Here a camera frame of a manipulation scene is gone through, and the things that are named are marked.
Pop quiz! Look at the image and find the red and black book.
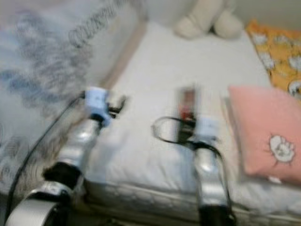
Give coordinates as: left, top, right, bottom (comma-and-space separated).
176, 86, 201, 121

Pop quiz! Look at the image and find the pink pillow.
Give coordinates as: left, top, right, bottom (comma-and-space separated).
228, 85, 301, 185

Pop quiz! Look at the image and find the white grey print duvet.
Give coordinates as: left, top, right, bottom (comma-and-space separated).
0, 0, 147, 194

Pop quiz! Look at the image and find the beige plush toy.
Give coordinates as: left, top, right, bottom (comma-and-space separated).
173, 0, 246, 41

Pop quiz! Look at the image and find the yellow cartoon print blanket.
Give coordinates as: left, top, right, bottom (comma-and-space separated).
245, 19, 301, 100

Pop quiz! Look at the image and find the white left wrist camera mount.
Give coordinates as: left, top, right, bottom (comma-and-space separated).
85, 87, 114, 126

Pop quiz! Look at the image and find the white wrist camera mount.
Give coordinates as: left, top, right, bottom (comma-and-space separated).
193, 115, 222, 145
85, 87, 114, 126

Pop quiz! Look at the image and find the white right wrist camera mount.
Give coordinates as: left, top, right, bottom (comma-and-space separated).
193, 115, 222, 145

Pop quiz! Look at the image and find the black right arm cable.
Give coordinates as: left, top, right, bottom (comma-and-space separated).
151, 116, 184, 145

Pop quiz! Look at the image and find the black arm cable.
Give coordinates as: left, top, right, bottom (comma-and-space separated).
151, 116, 184, 145
8, 93, 88, 223

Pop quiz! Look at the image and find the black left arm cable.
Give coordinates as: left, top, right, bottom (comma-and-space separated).
8, 93, 88, 223

